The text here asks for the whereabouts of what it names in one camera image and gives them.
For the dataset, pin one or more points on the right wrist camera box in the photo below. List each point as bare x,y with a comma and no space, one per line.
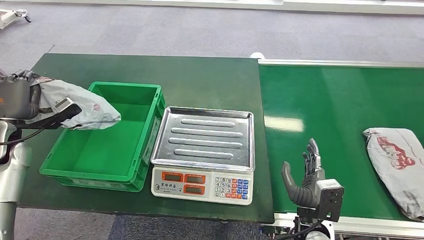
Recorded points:
329,198

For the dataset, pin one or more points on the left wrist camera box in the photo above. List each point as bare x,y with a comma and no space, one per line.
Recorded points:
64,111

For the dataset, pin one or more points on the white wheeled cart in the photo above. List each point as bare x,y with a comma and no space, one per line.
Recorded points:
8,16

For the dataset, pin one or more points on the aluminium conveyor frame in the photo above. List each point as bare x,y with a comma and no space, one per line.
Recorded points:
371,228

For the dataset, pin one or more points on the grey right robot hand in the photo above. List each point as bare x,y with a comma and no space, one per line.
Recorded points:
306,193

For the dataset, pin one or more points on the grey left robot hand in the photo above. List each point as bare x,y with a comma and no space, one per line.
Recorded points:
16,97

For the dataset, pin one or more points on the white conveyor roller end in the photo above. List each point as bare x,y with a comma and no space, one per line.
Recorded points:
256,55

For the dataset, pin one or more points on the white electronic scale steel tray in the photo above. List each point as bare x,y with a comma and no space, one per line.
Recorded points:
205,139

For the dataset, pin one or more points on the grey poly mailer red print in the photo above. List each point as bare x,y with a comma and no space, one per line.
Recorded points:
397,165
89,111

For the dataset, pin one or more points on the green conveyor belt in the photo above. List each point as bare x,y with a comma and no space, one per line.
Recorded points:
331,106

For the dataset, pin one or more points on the green plastic crate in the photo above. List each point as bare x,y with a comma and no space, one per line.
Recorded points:
99,149

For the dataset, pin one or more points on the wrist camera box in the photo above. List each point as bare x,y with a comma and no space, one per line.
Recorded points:
64,111
329,198

